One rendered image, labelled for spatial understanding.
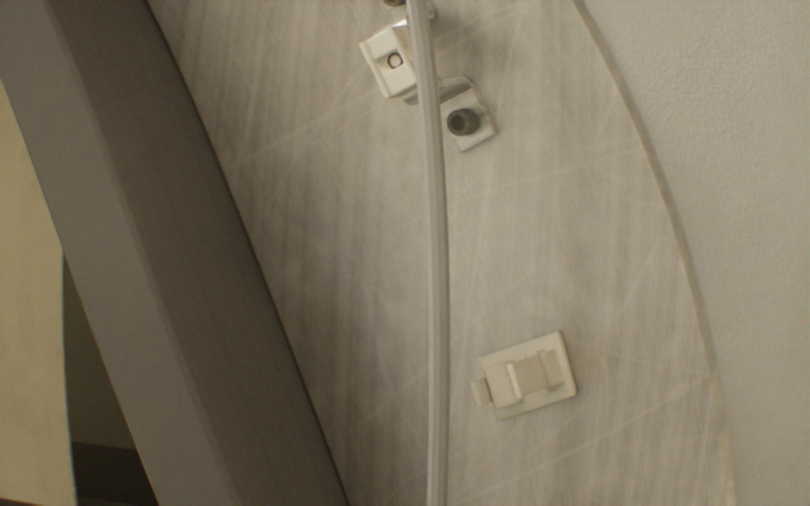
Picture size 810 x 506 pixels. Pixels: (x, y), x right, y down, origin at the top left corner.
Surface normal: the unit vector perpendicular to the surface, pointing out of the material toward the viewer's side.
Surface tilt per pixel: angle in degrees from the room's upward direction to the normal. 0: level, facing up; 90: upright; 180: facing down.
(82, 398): 90
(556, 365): 67
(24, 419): 90
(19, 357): 90
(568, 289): 90
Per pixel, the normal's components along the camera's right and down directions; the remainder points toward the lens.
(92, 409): 0.17, 0.18
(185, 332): 0.79, -0.34
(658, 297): -0.50, 0.12
